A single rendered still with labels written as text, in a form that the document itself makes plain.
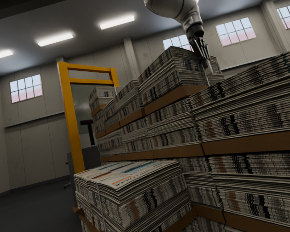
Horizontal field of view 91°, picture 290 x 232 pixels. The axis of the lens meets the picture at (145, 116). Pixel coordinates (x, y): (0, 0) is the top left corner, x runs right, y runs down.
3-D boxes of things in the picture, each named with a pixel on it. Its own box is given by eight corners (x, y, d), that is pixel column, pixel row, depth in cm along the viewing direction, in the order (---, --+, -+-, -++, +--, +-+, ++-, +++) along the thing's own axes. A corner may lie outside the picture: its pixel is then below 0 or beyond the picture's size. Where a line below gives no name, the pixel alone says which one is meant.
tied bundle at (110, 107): (119, 128, 98) (113, 96, 102) (106, 135, 122) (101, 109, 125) (160, 120, 121) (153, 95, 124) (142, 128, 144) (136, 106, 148)
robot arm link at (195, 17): (177, 25, 70) (181, 35, 69) (192, 8, 63) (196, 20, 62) (188, 29, 76) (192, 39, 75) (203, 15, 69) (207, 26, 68)
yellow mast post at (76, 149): (85, 230, 139) (57, 61, 168) (83, 227, 146) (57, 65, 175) (95, 225, 144) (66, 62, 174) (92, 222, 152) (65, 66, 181)
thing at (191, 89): (185, 95, 54) (182, 84, 55) (145, 115, 77) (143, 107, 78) (208, 94, 64) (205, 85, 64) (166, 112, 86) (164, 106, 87)
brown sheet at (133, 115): (142, 116, 76) (140, 108, 77) (120, 127, 99) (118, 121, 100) (186, 110, 98) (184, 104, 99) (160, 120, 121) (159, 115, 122)
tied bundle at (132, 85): (142, 117, 76) (132, 77, 79) (119, 128, 99) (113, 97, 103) (186, 111, 98) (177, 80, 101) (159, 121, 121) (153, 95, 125)
